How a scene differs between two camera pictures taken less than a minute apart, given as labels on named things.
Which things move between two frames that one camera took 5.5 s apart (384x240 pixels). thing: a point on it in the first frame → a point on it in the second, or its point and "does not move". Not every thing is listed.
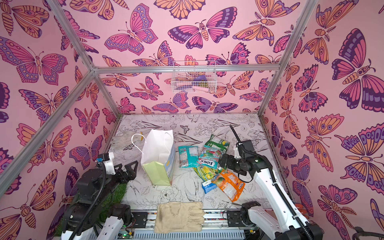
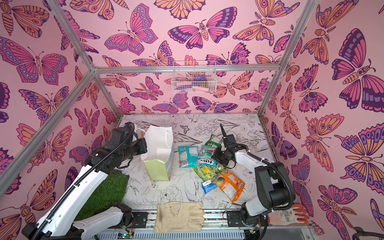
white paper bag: x=158 y=155 does not move
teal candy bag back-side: x=188 y=156 does not move
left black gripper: x=129 y=175 → x=141 y=144
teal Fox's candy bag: x=209 y=157 does not move
